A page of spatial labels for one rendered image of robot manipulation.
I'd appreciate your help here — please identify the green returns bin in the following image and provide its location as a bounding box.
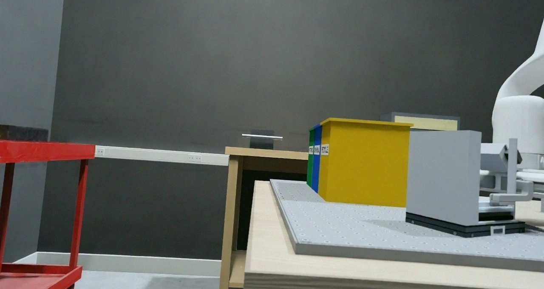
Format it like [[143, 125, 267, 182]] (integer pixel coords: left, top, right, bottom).
[[306, 127, 315, 187]]

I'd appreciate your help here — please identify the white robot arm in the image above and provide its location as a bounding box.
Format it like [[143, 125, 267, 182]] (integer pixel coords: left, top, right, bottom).
[[480, 21, 544, 173]]

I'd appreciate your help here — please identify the blue open bin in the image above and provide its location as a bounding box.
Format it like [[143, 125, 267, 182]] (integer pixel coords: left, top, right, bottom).
[[312, 123, 322, 194]]

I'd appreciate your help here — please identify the yellow bin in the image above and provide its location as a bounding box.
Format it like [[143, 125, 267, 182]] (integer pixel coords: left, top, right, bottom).
[[318, 118, 414, 208]]

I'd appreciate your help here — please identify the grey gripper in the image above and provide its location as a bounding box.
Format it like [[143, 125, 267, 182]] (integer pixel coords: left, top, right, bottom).
[[479, 169, 544, 207]]

